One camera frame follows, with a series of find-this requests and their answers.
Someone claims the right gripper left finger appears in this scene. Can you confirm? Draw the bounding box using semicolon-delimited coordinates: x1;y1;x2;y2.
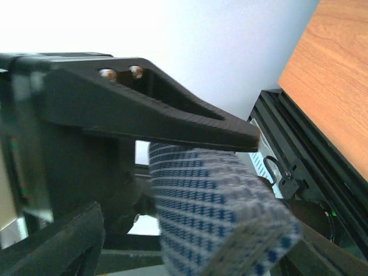
1;202;105;275

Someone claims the grey card box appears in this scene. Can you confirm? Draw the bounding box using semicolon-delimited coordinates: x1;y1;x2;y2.
149;143;301;275

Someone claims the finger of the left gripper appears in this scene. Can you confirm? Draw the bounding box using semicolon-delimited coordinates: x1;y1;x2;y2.
37;57;260;152

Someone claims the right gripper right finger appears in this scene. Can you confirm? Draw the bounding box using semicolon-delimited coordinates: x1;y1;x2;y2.
270;223;367;276

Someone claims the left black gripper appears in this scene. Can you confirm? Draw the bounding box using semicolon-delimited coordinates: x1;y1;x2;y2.
1;53;160;250

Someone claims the black aluminium frame rail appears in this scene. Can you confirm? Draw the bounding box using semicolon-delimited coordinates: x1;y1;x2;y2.
246;88;368;219

